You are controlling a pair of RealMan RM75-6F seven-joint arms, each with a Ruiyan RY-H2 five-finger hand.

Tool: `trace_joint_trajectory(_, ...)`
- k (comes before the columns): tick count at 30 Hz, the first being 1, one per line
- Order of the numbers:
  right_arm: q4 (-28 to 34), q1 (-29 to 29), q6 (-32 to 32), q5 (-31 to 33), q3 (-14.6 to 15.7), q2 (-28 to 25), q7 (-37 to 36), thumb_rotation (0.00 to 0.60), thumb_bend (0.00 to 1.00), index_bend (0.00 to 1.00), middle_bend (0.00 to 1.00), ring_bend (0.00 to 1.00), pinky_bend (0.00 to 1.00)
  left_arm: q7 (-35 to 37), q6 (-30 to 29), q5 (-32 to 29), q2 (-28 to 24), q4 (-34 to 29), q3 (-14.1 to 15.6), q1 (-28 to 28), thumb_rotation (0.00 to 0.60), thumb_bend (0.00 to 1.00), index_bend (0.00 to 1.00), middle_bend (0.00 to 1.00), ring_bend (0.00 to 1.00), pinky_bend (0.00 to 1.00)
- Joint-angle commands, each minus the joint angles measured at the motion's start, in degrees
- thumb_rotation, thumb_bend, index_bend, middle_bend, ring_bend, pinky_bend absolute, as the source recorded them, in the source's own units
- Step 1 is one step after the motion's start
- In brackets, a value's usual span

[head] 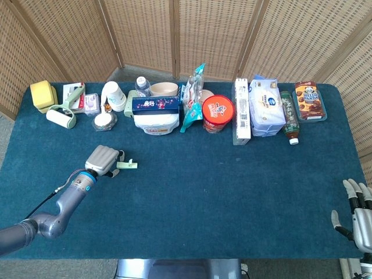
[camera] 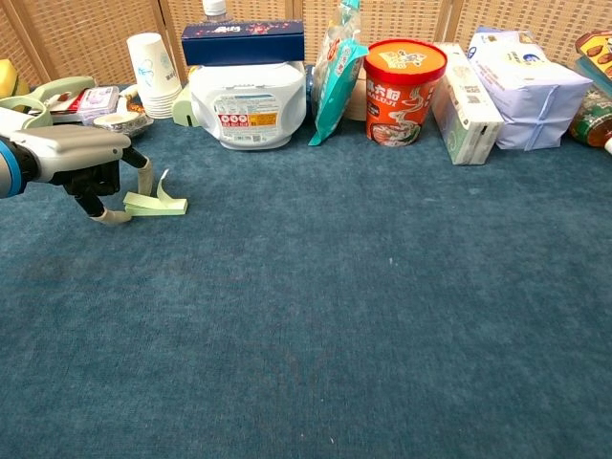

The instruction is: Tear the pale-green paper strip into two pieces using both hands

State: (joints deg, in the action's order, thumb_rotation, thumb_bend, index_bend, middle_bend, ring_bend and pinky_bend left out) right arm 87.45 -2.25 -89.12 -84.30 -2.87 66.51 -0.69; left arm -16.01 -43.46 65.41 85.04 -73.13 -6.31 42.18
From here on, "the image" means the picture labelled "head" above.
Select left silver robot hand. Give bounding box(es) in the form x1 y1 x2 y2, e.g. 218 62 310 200
84 145 126 178

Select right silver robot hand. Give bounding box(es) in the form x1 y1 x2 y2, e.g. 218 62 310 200
331 178 372 253

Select cupcake liners in clear pack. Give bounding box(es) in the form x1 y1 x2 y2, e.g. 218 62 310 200
92 112 119 132

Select clear box with purple label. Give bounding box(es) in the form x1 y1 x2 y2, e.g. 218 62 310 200
84 92 102 117

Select pale green lint roller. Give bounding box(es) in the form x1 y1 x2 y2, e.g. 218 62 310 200
45 83 87 130

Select pale green plastic holder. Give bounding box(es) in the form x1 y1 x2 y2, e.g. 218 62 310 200
123 89 139 119

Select stack of white paper cups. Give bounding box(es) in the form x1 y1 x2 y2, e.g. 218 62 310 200
101 81 128 113

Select white plastic tub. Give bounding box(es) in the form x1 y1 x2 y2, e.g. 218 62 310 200
133 112 180 136

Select navy blue rectangular box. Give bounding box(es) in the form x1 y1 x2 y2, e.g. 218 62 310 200
131 95 181 116

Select red and white box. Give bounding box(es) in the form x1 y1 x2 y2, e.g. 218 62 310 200
62 82 87 114

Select clear water bottle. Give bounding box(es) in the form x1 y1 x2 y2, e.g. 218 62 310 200
134 76 152 98

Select yellow sponge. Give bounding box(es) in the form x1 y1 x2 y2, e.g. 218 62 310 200
30 80 59 114

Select teal carpet table cover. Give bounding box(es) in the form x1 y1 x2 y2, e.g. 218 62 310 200
0 82 367 260

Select beige bowl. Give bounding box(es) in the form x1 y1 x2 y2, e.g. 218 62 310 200
150 82 178 97

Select teal snack bag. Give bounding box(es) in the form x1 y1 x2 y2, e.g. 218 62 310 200
179 101 203 134

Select teal rimmed clear container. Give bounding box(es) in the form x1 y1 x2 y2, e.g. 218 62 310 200
292 88 328 123

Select clear plastic snack bag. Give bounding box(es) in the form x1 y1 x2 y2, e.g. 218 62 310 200
184 63 206 110

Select round bamboo container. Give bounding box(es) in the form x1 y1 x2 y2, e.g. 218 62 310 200
199 89 216 107

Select red instant noodle cup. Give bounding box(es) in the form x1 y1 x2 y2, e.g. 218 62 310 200
202 95 235 134

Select green label tea bottle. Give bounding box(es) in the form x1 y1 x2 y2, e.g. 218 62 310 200
280 91 301 145

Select rattan folding screen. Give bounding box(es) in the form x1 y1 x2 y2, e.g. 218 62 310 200
0 0 372 187

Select Hello Panda biscuit box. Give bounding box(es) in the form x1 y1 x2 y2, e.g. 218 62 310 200
295 81 324 120

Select silver robot torso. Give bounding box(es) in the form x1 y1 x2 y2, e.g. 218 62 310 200
115 258 242 279

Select long white carton box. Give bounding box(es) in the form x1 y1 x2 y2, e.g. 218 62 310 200
231 77 252 146

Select light blue tissue pack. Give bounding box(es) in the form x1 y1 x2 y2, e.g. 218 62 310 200
249 74 287 137

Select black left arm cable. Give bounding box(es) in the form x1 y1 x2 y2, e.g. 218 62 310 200
24 177 88 220

